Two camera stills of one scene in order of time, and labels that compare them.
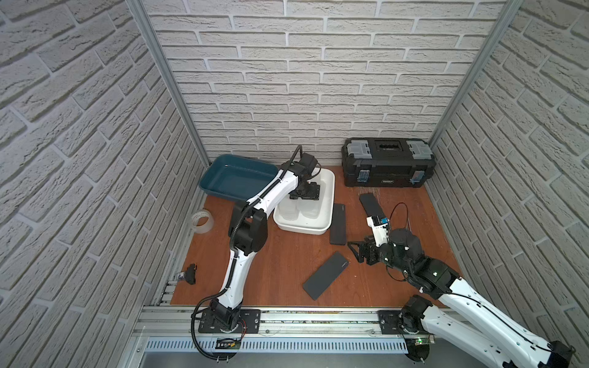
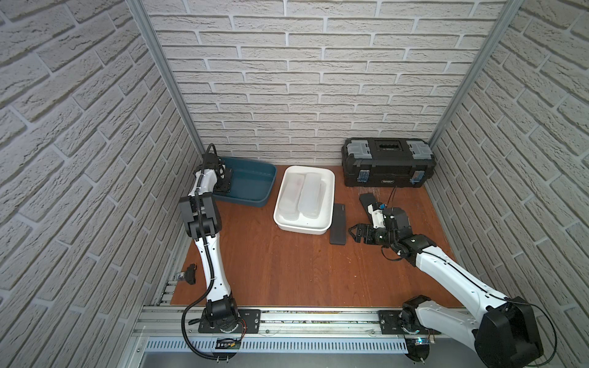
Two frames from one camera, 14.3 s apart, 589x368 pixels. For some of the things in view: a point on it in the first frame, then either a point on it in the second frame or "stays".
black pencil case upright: (338, 227) stays
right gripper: (369, 246) → (368, 230)
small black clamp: (189, 274) stays
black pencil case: (370, 205) stays
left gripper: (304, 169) → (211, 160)
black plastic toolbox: (387, 162) stays
